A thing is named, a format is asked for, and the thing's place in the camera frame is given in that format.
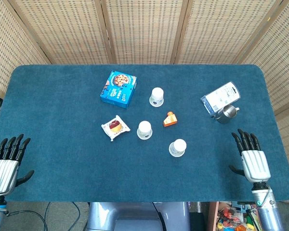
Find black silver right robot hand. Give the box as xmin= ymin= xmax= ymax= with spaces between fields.
xmin=229 ymin=128 xmax=272 ymax=184

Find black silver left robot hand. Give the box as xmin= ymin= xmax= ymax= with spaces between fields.
xmin=0 ymin=133 xmax=35 ymax=195

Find white paper cup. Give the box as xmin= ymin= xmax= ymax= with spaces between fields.
xmin=136 ymin=120 xmax=153 ymax=141
xmin=169 ymin=139 xmax=187 ymax=157
xmin=149 ymin=87 xmax=165 ymax=107

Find crate of colourful toys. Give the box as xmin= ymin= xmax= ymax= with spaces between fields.
xmin=208 ymin=201 xmax=263 ymax=231

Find steel milk pitcher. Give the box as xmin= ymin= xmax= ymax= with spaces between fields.
xmin=211 ymin=105 xmax=241 ymax=125

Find blue table mat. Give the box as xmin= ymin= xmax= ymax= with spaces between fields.
xmin=0 ymin=64 xmax=289 ymax=203

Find clear blister pack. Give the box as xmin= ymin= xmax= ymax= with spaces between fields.
xmin=200 ymin=81 xmax=241 ymax=116

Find orange plastic block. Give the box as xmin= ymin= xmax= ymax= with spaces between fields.
xmin=162 ymin=111 xmax=178 ymax=127

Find woven folding screen panel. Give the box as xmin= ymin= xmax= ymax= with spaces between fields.
xmin=175 ymin=0 xmax=286 ymax=65
xmin=236 ymin=0 xmax=289 ymax=179
xmin=0 ymin=0 xmax=51 ymax=98
xmin=8 ymin=0 xmax=115 ymax=65
xmin=101 ymin=0 xmax=190 ymax=65

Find packaged pastry snack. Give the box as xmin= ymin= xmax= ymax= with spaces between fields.
xmin=101 ymin=115 xmax=131 ymax=142

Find blue-grey robot torso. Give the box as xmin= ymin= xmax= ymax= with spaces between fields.
xmin=86 ymin=201 xmax=191 ymax=231

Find blue cookie box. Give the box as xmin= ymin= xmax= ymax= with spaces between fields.
xmin=100 ymin=70 xmax=138 ymax=109

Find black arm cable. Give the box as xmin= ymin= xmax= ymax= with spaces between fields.
xmin=4 ymin=209 xmax=50 ymax=231

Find thin floor cable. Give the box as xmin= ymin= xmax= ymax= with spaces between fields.
xmin=71 ymin=202 xmax=81 ymax=226

